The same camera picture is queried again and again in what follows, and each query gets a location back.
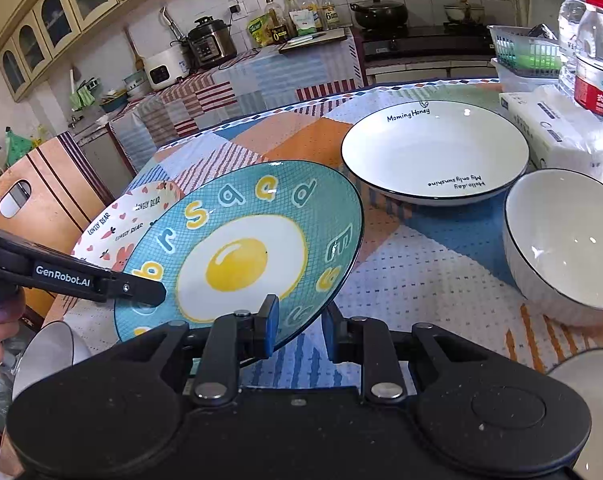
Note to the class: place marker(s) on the clear water bottle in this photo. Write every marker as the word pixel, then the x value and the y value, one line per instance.
pixel 570 15

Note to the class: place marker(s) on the white morning honey plate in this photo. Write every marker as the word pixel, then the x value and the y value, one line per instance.
pixel 436 153

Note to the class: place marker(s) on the small white bowl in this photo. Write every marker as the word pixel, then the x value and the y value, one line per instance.
pixel 56 347

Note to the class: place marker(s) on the cutting board with knife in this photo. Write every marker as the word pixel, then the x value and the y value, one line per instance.
pixel 313 40

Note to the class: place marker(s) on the striped counter cloth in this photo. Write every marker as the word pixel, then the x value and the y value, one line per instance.
pixel 255 81

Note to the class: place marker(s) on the red label water bottle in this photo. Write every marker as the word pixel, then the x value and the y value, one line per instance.
pixel 588 91

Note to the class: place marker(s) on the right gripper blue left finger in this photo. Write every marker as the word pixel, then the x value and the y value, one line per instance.
pixel 232 339

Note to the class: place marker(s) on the wooden chair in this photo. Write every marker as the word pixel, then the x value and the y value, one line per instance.
pixel 66 194

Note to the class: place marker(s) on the teal fried egg plate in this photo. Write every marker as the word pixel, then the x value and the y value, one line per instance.
pixel 291 229

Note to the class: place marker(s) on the cooking oil bottle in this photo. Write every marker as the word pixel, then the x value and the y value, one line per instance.
pixel 277 25

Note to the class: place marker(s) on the white pot on stove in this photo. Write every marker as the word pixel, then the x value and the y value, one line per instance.
pixel 465 13

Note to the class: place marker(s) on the black pressure cooker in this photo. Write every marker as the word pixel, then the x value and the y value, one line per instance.
pixel 211 42

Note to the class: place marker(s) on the colourful patchwork tablecloth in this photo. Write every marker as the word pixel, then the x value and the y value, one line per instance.
pixel 416 264

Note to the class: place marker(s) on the black gas stove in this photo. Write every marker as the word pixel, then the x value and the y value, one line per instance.
pixel 419 41

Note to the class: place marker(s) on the black wok on stove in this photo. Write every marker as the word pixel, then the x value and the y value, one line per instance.
pixel 379 14

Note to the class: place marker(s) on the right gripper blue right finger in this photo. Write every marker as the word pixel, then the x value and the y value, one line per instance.
pixel 368 343

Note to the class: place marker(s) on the white tissue pack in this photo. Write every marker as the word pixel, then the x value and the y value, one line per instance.
pixel 560 133

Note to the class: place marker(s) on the white bowl dark rim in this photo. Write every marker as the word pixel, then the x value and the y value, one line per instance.
pixel 584 373

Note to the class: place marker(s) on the large white ribbed bowl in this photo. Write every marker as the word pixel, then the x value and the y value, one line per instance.
pixel 553 240

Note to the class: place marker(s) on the white rice cooker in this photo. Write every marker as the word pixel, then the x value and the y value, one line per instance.
pixel 166 67

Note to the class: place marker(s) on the clear plastic container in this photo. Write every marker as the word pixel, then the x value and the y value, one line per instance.
pixel 511 82

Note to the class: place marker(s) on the lovely bear carrot plate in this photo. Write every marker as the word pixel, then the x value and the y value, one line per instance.
pixel 110 239

